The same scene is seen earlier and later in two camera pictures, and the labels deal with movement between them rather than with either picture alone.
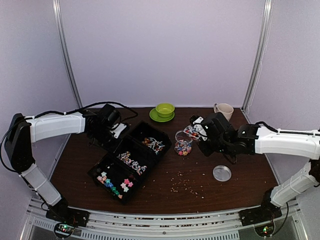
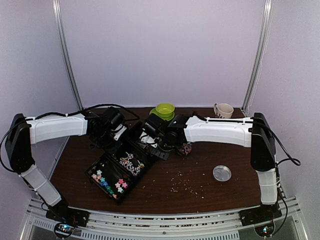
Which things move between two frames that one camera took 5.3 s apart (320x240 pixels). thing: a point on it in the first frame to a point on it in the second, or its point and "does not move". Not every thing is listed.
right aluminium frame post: [257, 54] does not move
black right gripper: [202, 136] to [164, 156]
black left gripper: [113, 148] does not move
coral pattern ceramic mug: [225, 108] does not move
